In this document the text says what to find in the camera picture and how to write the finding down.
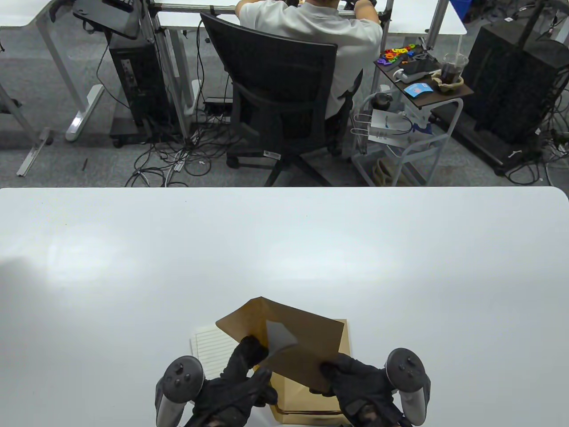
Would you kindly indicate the pile of colourful plastic letters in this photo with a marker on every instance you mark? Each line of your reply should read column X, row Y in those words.
column 395, row 54

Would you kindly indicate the black handheld device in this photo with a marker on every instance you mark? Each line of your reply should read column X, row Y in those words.
column 420, row 66

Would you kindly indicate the white paper bag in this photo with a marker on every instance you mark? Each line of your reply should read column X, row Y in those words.
column 386, row 129

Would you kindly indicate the plastic cup of dark drink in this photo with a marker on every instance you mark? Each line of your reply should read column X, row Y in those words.
column 454, row 69

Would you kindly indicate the person's right hand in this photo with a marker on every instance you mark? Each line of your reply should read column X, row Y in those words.
column 360, row 391

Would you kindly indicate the black equipment case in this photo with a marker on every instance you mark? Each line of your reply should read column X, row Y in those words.
column 493, row 75
column 538, row 98

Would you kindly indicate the black power strip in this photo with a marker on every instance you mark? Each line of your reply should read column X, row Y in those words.
column 218, row 104

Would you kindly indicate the black round tracker puck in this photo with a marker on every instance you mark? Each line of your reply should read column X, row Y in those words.
column 180, row 382
column 406, row 373

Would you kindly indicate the person's left hand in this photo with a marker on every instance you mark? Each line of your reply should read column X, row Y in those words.
column 235, row 391

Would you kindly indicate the black office chair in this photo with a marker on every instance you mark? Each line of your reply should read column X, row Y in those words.
column 275, row 84

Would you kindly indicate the aluminium frame post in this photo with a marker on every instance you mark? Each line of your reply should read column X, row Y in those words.
column 383, row 44
column 438, row 22
column 166, row 66

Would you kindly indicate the brown paper cup carrier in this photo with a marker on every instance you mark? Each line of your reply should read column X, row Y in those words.
column 449, row 87

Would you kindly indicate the black tumbler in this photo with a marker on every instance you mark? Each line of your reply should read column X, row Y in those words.
column 381, row 101

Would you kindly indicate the white cart with brown top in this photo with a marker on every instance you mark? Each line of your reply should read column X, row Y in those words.
column 418, row 101

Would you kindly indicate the white desk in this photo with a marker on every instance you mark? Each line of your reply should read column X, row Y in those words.
column 409, row 24
column 13, row 21

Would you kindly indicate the blue bin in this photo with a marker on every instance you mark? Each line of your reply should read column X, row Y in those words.
column 460, row 9

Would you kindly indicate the white controller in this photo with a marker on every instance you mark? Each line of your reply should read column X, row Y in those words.
column 402, row 74

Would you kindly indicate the black keyboard tray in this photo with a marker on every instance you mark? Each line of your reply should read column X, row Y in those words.
column 106, row 15

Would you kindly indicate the black computer tower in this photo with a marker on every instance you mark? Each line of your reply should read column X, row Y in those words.
column 138, row 84

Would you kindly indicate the blue card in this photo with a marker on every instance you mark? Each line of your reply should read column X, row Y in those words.
column 418, row 90

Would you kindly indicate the tan slippers pair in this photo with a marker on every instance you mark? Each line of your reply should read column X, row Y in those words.
column 384, row 171

